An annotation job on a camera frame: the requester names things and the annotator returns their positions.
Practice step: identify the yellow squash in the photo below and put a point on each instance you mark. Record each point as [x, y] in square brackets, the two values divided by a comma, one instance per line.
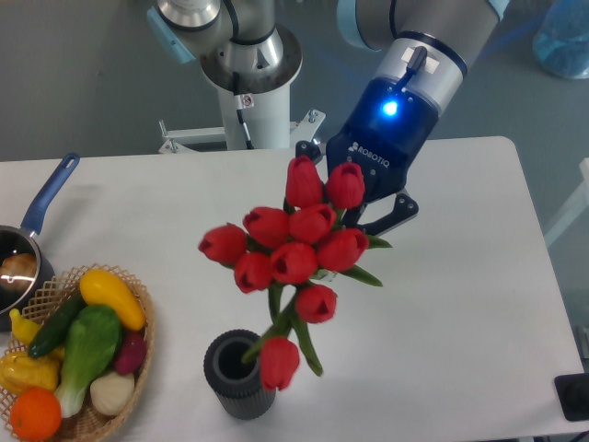
[98, 286]

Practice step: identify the purple red radish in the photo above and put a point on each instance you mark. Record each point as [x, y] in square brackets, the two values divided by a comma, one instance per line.
[131, 354]

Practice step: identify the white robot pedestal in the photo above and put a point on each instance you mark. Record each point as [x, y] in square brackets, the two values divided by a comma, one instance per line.
[260, 121]

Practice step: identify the black device at edge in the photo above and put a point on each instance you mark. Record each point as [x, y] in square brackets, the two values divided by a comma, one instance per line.
[572, 392]

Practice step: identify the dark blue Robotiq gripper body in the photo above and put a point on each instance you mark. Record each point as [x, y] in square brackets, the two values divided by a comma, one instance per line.
[383, 135]

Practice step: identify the yellow corn pumpkin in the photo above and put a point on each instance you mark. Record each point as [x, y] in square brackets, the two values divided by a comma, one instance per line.
[20, 373]

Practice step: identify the dark grey ribbed vase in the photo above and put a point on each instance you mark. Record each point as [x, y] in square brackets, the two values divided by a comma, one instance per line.
[236, 385]

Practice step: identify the brown bread roll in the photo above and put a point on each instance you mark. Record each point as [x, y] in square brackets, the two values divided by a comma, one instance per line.
[18, 272]

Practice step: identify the red tulip bouquet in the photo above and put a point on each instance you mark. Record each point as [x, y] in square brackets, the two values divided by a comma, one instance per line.
[285, 251]

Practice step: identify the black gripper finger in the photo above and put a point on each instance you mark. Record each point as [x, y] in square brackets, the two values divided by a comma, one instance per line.
[310, 149]
[404, 209]

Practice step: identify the woven wicker basket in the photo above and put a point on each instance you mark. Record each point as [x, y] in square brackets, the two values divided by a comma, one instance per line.
[88, 424]

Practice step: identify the orange fruit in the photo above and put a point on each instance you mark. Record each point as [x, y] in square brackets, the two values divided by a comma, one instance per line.
[35, 415]

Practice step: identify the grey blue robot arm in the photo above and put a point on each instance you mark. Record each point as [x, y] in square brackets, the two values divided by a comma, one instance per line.
[252, 60]

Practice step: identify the yellow banana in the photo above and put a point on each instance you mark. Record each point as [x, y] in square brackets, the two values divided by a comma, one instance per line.
[22, 328]

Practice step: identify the dark green cucumber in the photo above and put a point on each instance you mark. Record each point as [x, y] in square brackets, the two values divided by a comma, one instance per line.
[54, 331]

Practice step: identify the white garlic bulb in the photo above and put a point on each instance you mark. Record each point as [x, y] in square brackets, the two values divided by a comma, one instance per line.
[110, 393]

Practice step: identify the blue translucent container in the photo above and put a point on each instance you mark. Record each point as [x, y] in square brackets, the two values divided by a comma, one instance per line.
[561, 44]

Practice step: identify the blue handled saucepan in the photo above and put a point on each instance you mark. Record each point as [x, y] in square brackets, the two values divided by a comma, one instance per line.
[23, 239]

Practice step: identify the green bok choy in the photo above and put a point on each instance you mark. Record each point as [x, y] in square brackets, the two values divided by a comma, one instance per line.
[90, 345]

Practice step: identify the white frame at right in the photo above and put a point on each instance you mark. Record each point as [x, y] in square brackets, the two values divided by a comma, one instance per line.
[570, 210]

